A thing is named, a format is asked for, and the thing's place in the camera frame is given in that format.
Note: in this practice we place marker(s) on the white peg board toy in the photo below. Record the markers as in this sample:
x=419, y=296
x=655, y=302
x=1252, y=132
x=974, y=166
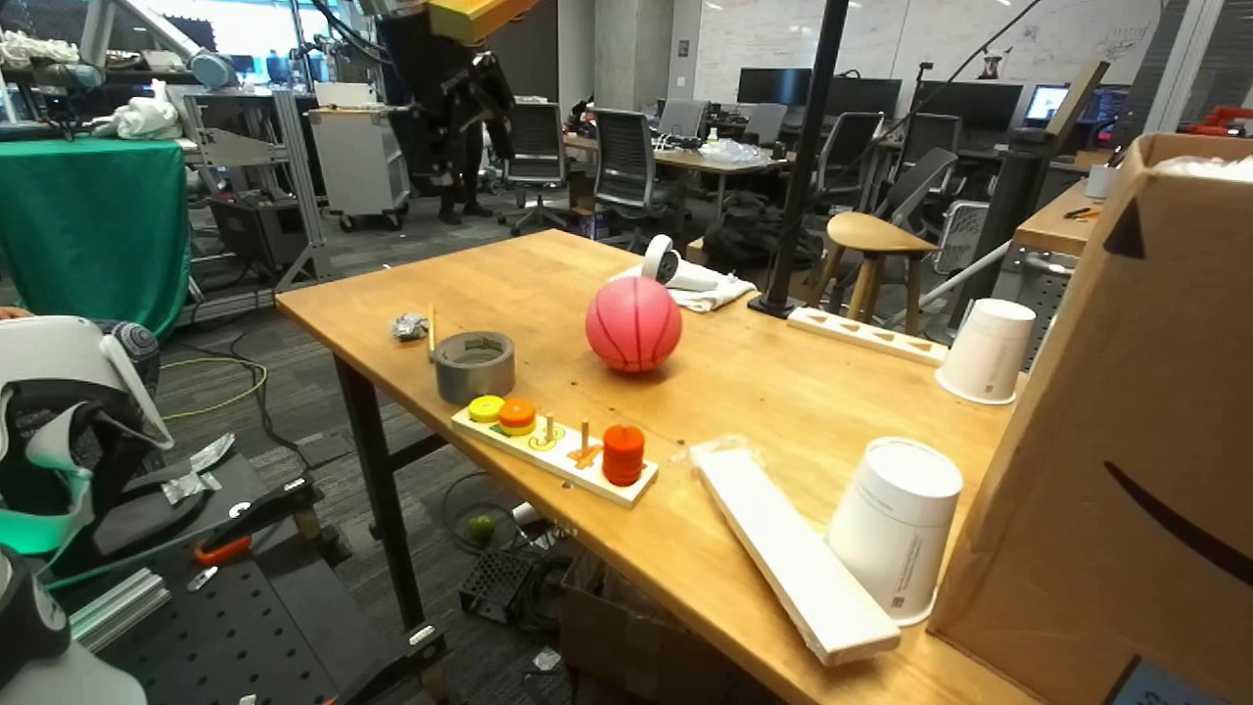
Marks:
x=563, y=450

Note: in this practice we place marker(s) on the pink rubber ball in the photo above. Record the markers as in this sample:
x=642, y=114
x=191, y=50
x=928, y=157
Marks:
x=633, y=326

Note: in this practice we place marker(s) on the white power strip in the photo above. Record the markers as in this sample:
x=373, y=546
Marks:
x=867, y=336

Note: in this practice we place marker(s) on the near white paper cup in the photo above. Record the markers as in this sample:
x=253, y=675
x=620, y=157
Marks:
x=890, y=524

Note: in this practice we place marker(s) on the white rolling cabinet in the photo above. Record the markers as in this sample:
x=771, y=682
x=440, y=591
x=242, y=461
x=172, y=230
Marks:
x=362, y=166

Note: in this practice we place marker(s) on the person in black clothes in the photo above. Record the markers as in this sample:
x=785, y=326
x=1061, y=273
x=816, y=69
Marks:
x=471, y=102

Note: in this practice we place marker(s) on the black office chair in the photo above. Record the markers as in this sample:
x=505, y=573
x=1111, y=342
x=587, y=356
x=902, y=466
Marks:
x=624, y=166

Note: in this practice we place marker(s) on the yellow pencil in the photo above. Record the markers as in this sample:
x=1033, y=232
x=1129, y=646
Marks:
x=432, y=332

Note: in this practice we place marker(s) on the grey duct tape roll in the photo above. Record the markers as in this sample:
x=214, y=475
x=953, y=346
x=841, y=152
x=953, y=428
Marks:
x=471, y=366

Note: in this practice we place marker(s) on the green table cloth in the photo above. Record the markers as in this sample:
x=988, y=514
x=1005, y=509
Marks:
x=95, y=230

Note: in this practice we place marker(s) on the white VR controller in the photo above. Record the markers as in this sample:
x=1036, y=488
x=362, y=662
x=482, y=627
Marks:
x=663, y=262

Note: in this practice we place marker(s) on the white cloth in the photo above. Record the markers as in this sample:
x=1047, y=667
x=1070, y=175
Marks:
x=705, y=291

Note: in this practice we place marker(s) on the round wooden stool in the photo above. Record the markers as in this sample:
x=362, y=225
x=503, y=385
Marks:
x=876, y=242

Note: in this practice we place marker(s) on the black vertical camera pole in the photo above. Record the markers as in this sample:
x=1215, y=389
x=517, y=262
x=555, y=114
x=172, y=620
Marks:
x=798, y=196

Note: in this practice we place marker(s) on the white paper cup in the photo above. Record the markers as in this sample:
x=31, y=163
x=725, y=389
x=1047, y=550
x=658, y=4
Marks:
x=890, y=524
x=988, y=349

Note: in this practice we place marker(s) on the far white paper cup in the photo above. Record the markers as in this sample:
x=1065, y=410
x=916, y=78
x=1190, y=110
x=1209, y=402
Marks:
x=988, y=349

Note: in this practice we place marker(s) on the large cardboard box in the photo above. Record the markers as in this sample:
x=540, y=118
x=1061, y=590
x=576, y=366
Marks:
x=1111, y=550

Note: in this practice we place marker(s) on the red cylinder peg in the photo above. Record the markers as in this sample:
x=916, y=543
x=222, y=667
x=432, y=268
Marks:
x=624, y=456

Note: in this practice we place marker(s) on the small crumpled silver object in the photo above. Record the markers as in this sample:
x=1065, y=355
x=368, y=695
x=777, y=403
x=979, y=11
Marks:
x=410, y=326

